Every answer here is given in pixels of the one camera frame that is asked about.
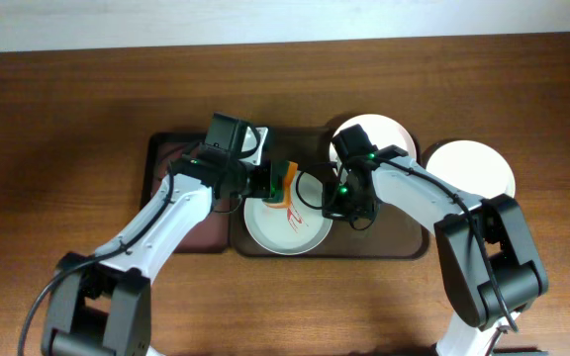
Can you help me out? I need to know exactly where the green and orange sponge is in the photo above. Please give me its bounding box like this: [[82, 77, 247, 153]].
[[263, 160, 298, 209]]

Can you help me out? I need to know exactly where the white plate with red stain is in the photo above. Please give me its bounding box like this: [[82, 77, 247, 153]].
[[243, 173, 333, 255]]

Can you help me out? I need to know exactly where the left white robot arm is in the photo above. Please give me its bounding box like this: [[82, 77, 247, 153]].
[[41, 153, 297, 356]]

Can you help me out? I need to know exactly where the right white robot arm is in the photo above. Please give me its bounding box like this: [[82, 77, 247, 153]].
[[322, 143, 549, 355]]

